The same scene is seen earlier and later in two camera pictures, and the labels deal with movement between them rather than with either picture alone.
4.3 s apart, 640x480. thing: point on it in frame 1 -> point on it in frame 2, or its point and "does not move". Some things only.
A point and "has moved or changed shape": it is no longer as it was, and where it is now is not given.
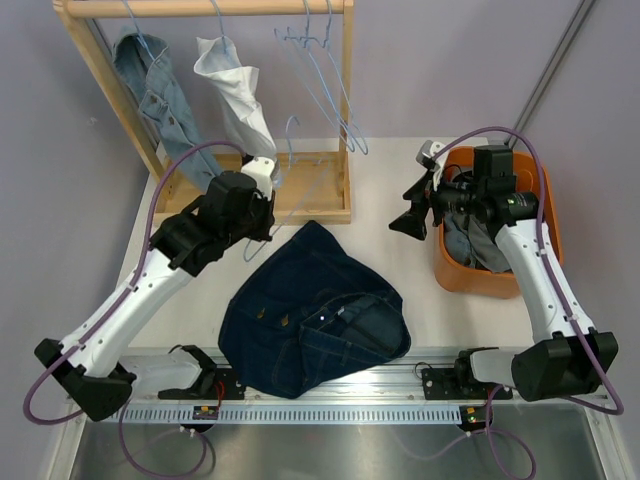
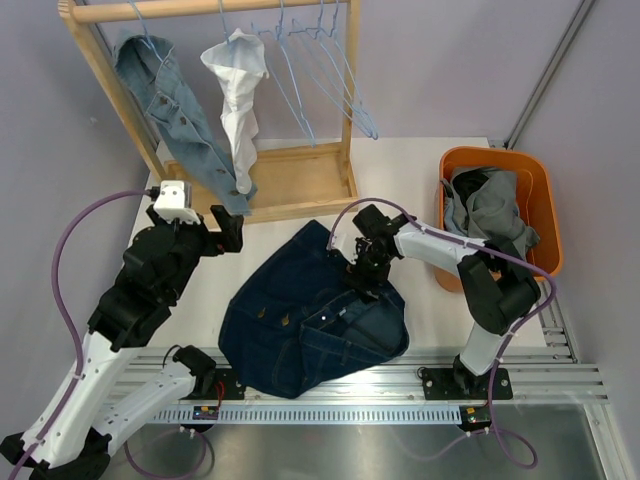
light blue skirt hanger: x=299 y=48 -> x=323 y=63
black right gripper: x=413 y=222 -> x=355 y=274
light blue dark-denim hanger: x=288 y=166 -> x=278 y=65
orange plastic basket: x=457 y=275 does not move
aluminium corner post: x=573 y=30 does not move
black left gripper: x=267 y=208 -> x=230 y=237
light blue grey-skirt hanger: x=322 y=55 -> x=331 y=54
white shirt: x=237 y=86 has moved or changed shape
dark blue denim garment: x=309 y=310 does not move
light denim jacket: x=146 y=60 does not move
